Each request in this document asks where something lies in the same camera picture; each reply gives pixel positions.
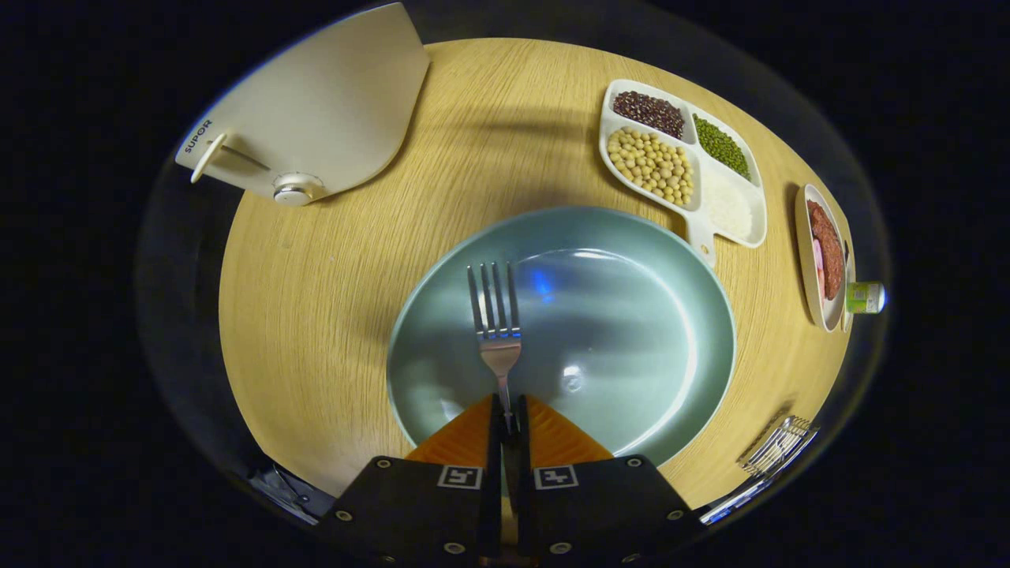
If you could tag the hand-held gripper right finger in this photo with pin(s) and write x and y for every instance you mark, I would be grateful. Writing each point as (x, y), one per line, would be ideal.
(522, 450)

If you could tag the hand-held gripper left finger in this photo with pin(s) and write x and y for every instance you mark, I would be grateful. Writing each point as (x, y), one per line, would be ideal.
(495, 442)

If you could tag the light blue plate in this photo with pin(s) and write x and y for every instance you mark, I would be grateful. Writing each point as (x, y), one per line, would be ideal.
(631, 331)

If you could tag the white divided tray of beans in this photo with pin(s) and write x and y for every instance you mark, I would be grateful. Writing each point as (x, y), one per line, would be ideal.
(726, 209)

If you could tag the white plate of food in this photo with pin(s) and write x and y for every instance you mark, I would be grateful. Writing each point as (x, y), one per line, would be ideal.
(805, 268)

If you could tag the pink ham slice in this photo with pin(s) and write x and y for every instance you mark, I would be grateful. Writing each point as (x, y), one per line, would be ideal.
(819, 268)

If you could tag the brown steak piece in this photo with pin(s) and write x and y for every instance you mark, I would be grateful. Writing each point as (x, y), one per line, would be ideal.
(828, 248)

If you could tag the green label drink bottle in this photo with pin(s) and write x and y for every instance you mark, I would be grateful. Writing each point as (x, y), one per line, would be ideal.
(864, 297)

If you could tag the cream white toaster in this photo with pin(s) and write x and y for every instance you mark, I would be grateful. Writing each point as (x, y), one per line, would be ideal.
(331, 102)

